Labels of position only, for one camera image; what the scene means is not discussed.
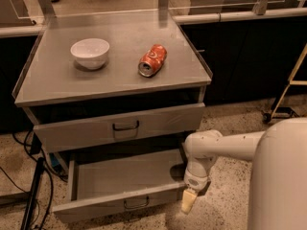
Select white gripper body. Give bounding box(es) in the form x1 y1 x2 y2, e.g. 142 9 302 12
184 170 209 192

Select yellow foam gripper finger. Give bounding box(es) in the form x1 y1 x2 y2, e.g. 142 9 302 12
181 189 198 214

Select grey drawer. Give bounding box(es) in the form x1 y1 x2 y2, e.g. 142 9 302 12
35 103 204 152
53 138 187 223

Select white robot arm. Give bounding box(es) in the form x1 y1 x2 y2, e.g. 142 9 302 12
181 118 307 230

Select grey metal drawer cabinet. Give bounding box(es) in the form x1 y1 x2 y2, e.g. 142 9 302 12
12 9 214 165

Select grey top drawer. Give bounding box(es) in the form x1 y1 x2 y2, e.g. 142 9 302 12
35 103 204 152

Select crushed orange soda can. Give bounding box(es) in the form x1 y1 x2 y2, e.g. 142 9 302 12
138 44 167 78

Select black metal floor bar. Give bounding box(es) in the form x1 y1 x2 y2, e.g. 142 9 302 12
20 157 44 230

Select white ceramic bowl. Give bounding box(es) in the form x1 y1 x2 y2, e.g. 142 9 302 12
70 38 110 70

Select yellow wheeled cart frame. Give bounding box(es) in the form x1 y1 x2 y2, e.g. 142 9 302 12
262 43 307 124

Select black floor cables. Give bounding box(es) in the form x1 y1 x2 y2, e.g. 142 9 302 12
0 129 69 230

